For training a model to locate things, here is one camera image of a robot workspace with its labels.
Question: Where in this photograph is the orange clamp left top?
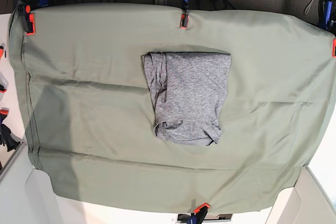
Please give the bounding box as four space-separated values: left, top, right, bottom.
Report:
18 4 36 35

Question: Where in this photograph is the grey T-shirt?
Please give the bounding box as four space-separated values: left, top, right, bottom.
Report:
142 52 232 146

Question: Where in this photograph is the blue clamp top right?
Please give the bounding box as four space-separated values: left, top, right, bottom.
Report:
318 0 335 31

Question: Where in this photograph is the orange clamp right edge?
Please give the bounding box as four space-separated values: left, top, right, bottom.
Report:
332 39 336 58

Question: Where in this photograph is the orange black clamp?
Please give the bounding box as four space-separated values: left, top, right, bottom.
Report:
187 203 210 224
180 0 190 29

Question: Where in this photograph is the orange black bottom clamp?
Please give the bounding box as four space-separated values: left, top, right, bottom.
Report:
187 203 210 224

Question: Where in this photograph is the orange black top clamp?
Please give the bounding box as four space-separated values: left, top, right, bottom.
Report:
180 0 190 29

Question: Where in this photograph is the green table cloth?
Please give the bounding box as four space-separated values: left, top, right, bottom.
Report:
8 3 335 214

